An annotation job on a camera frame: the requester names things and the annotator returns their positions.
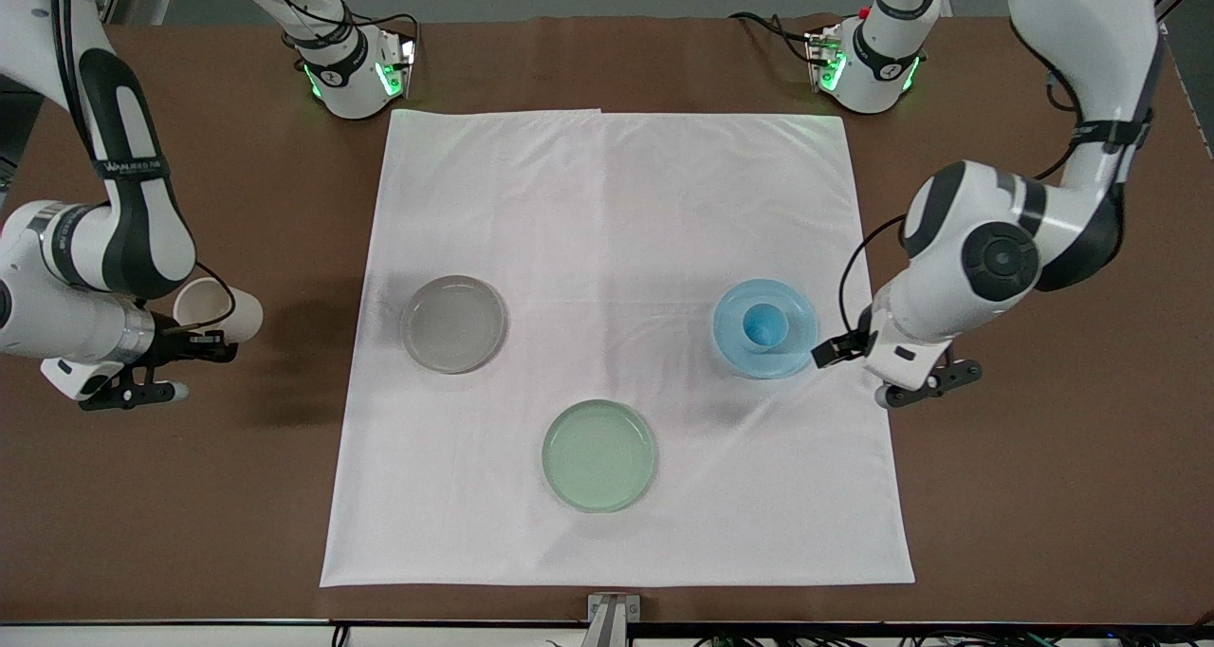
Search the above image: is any white mug black handle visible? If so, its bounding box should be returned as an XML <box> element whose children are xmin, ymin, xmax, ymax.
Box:
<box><xmin>174</xmin><ymin>277</ymin><xmax>265</xmax><ymax>346</ymax></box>

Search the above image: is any blue round plate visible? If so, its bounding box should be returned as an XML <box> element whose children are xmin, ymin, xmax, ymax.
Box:
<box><xmin>710</xmin><ymin>278</ymin><xmax>819</xmax><ymax>380</ymax></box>

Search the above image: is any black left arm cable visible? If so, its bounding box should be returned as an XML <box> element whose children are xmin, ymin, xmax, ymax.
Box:
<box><xmin>838</xmin><ymin>213</ymin><xmax>913</xmax><ymax>337</ymax></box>

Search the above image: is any black base cable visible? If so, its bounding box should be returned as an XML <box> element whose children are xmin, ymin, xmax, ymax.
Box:
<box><xmin>353</xmin><ymin>6</ymin><xmax>423</xmax><ymax>60</ymax></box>
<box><xmin>727</xmin><ymin>10</ymin><xmax>819</xmax><ymax>65</ymax></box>

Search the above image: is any black left base cable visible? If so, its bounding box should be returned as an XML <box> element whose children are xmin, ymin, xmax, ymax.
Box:
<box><xmin>727</xmin><ymin>10</ymin><xmax>819</xmax><ymax>65</ymax></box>

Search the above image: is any gray round plate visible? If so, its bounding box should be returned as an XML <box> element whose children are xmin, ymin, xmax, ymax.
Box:
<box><xmin>399</xmin><ymin>275</ymin><xmax>507</xmax><ymax>375</ymax></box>

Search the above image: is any aluminium table edge bracket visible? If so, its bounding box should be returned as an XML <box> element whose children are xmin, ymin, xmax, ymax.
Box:
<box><xmin>585</xmin><ymin>593</ymin><xmax>642</xmax><ymax>647</ymax></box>

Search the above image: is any white square cloth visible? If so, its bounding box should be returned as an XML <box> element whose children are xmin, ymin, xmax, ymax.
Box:
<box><xmin>320</xmin><ymin>108</ymin><xmax>916</xmax><ymax>588</ymax></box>

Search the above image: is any silver right base connector box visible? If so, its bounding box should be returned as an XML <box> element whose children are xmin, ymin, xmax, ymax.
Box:
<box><xmin>375</xmin><ymin>28</ymin><xmax>419</xmax><ymax>100</ymax></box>

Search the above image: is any silver left base connector box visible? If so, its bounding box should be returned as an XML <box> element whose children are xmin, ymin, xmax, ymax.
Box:
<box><xmin>804</xmin><ymin>25</ymin><xmax>847</xmax><ymax>95</ymax></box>

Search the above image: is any green round plate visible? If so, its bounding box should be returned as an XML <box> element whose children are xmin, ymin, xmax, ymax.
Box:
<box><xmin>542</xmin><ymin>399</ymin><xmax>658</xmax><ymax>513</ymax></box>

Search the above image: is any silver base connector box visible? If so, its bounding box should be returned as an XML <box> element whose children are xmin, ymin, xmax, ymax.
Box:
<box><xmin>804</xmin><ymin>25</ymin><xmax>847</xmax><ymax>95</ymax></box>
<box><xmin>375</xmin><ymin>28</ymin><xmax>419</xmax><ymax>100</ymax></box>

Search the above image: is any blue cup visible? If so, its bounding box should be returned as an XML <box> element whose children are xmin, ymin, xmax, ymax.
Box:
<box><xmin>740</xmin><ymin>303</ymin><xmax>791</xmax><ymax>355</ymax></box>

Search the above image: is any black right base cable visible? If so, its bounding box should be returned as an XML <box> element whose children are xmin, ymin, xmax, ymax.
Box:
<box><xmin>353</xmin><ymin>6</ymin><xmax>423</xmax><ymax>60</ymax></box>

